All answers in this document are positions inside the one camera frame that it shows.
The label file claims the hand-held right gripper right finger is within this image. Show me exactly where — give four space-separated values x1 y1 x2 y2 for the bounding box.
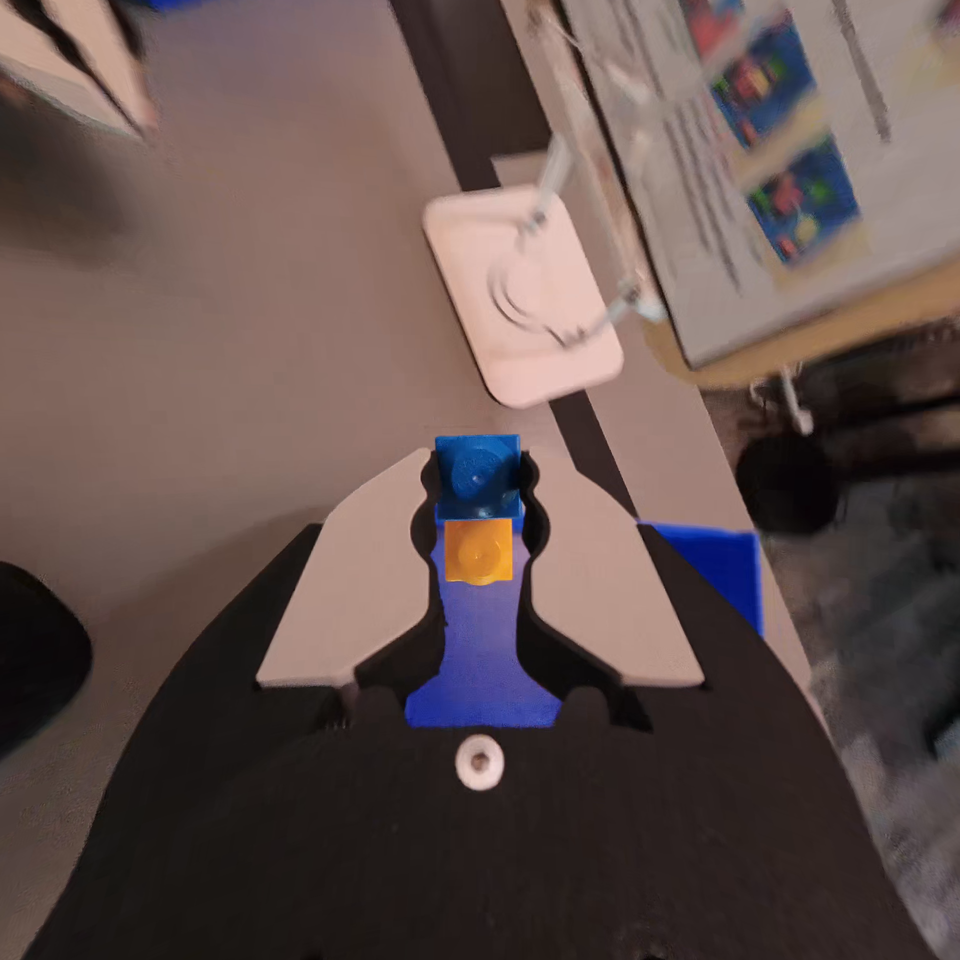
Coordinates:
516 447 708 706

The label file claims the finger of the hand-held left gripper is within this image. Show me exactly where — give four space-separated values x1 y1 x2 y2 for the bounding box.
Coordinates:
45 0 160 132
0 15 147 142

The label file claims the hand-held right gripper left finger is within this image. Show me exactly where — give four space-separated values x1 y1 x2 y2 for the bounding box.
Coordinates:
255 447 450 710

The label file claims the yellow two-stud block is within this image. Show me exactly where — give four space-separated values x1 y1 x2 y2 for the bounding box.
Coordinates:
444 519 516 586

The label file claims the blue plastic bin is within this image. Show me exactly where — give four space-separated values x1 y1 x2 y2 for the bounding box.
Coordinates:
403 517 766 730

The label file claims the blue single-stud block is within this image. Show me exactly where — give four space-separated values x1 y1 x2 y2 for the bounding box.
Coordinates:
433 433 525 521

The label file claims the black office chair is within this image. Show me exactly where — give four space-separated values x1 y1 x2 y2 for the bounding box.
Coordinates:
735 390 960 535

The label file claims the black mesh chair armrest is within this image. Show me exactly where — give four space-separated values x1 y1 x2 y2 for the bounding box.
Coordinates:
0 562 94 760

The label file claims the printed instruction sheet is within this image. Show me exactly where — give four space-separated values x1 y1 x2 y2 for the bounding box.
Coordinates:
562 0 960 370

